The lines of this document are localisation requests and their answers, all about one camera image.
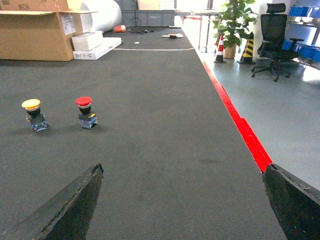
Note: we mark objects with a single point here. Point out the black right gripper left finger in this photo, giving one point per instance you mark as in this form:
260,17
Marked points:
67,215

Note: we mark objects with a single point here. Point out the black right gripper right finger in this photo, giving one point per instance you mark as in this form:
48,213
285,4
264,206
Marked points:
296,204

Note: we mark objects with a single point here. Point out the yellow mushroom push button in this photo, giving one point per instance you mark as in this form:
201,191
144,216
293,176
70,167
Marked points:
34,115

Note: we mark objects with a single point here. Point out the red mushroom push button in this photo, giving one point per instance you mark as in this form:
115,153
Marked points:
87,118

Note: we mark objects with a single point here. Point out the dark grey table mat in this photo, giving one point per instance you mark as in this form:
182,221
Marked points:
175,165

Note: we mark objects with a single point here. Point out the black office chair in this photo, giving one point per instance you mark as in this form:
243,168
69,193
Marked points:
273,27

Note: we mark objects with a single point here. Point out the red white traffic cone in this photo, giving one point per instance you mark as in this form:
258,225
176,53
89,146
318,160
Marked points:
219,58

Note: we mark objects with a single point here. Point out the small white box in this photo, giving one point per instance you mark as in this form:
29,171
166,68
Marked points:
87,41

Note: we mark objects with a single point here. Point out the flat white box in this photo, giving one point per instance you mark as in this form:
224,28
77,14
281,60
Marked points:
108,44

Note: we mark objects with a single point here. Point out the potted green plant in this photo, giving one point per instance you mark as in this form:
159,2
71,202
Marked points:
236,17

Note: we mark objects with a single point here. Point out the large cardboard box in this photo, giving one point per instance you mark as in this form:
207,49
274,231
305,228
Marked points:
38,30

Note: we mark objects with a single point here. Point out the white foam roll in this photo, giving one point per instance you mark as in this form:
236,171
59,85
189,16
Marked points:
104,16

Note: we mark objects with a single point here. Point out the grey plastic crate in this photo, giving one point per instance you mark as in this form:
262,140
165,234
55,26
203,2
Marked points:
148,18

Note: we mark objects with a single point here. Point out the yellow black striped post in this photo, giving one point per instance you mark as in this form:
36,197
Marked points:
247,54

